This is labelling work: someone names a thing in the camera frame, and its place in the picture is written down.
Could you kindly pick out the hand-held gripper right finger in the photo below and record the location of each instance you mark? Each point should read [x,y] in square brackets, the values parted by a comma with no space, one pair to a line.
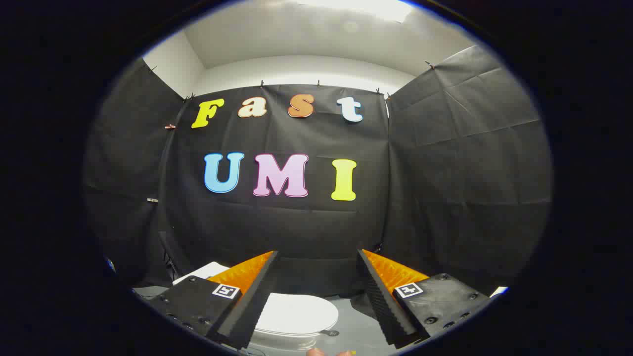
[383,309]

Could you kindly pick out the white toilet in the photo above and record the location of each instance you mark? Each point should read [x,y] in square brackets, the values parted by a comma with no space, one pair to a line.
[203,271]

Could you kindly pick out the black backdrop cloth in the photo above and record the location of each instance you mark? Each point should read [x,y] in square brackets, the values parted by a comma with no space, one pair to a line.
[306,232]

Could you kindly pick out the white toilet lid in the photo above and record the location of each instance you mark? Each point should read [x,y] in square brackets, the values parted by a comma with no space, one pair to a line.
[299,312]

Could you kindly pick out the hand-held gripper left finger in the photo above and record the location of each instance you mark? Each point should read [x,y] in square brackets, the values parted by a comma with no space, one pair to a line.
[249,306]

